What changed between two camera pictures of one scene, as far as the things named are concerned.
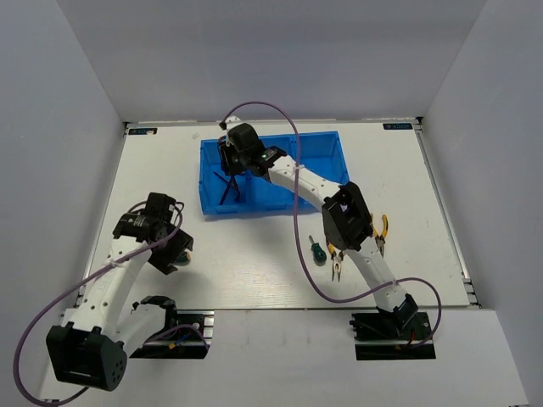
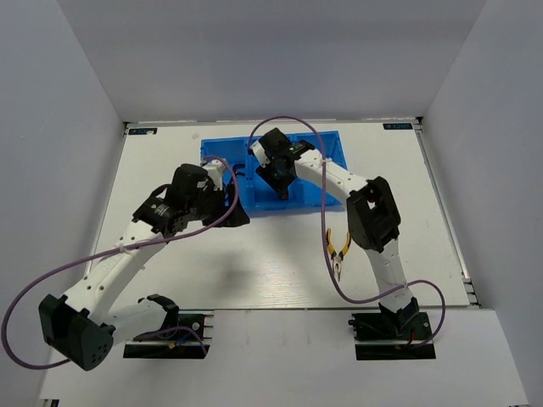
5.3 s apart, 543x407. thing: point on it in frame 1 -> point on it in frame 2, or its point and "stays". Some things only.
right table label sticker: (398, 126) stays
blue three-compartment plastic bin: (320, 153) stays
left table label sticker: (142, 131) stays
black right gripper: (226, 149) -> (265, 175)
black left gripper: (163, 261) -> (238, 217)
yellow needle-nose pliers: (336, 259) stays
